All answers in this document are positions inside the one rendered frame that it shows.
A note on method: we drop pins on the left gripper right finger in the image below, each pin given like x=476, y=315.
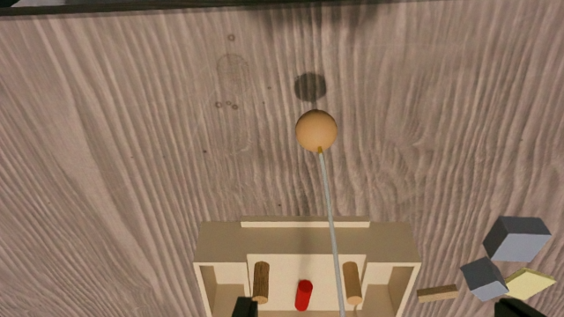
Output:
x=513, y=307

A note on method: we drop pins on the brown rectangular block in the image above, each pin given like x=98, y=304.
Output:
x=437, y=293

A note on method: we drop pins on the red cylinder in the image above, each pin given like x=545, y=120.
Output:
x=303, y=295

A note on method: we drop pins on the brown wooden cylinder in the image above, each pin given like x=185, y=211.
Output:
x=352, y=283
x=261, y=282

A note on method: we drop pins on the pale yellow flat square tile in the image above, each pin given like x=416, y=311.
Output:
x=527, y=282

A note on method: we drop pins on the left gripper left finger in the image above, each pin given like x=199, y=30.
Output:
x=245, y=307

